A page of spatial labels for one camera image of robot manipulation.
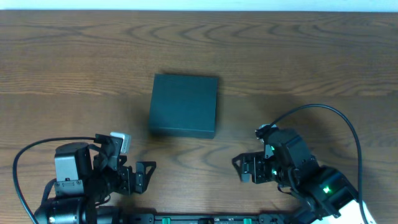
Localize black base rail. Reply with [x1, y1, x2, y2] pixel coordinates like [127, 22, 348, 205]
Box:
[118, 212, 312, 224]

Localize dark green gift box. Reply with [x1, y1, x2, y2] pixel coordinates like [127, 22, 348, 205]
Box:
[149, 74, 219, 139]

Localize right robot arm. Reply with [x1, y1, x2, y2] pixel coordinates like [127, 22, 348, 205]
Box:
[232, 125, 374, 223]

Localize left black cable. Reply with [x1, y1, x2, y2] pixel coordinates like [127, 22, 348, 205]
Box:
[12, 136, 97, 224]

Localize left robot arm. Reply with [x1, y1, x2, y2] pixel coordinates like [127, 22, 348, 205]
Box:
[34, 133, 156, 223]

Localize right black cable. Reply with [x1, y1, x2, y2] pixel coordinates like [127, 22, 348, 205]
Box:
[267, 103, 371, 224]

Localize black cable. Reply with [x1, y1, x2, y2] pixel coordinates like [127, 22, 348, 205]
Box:
[12, 136, 97, 224]
[267, 103, 371, 224]

